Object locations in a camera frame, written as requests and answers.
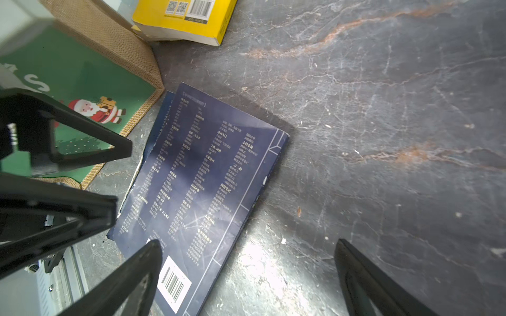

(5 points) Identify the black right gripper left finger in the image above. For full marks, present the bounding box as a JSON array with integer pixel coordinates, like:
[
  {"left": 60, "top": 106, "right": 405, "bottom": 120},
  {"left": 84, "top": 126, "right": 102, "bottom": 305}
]
[{"left": 61, "top": 240, "right": 162, "bottom": 315}]

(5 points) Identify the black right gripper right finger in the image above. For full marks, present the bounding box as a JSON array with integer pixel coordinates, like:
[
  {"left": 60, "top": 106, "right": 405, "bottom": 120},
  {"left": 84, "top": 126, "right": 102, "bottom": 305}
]
[{"left": 334, "top": 238, "right": 436, "bottom": 315}]

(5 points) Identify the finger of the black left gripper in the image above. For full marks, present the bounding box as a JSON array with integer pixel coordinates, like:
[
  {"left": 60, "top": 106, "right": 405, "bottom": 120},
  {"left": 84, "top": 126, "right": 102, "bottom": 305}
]
[
  {"left": 1, "top": 88, "right": 133, "bottom": 177},
  {"left": 1, "top": 173, "right": 118, "bottom": 277}
]

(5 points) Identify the dark blue text-back book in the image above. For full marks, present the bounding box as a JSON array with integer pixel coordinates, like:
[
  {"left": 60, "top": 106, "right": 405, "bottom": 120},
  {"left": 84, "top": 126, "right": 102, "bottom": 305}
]
[{"left": 109, "top": 83, "right": 289, "bottom": 315}]

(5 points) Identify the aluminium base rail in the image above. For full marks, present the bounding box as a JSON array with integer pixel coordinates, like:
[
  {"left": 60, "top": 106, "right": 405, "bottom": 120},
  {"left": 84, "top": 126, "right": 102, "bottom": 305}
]
[{"left": 1, "top": 246, "right": 88, "bottom": 315}]

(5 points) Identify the yellow book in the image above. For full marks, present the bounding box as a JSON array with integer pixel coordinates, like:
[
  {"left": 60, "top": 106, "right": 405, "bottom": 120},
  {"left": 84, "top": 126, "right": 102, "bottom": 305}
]
[{"left": 133, "top": 0, "right": 237, "bottom": 47}]

